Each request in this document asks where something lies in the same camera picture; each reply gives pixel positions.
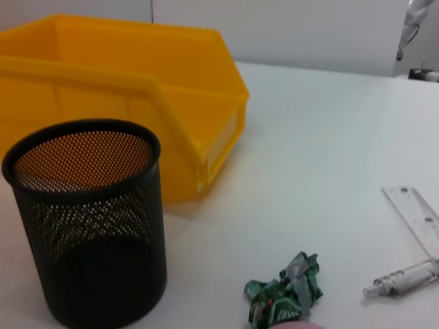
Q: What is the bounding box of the small black box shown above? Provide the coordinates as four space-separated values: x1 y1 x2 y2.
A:
407 61 439 84

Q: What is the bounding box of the green plastic wrapper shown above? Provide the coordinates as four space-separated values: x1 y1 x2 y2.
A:
243 251 324 327

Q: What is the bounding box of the white humanoid robot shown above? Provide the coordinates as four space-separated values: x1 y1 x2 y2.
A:
396 0 435 62

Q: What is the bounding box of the silver white ballpoint pen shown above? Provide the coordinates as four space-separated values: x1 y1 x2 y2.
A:
362 257 439 298

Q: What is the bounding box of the black mesh pen cup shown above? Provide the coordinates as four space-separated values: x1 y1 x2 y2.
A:
1 118 169 328

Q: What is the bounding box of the yellow plastic storage bin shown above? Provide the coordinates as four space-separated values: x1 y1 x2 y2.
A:
0 13 250 207

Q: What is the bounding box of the clear plastic ruler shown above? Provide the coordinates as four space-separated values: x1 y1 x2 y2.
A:
381 186 439 261

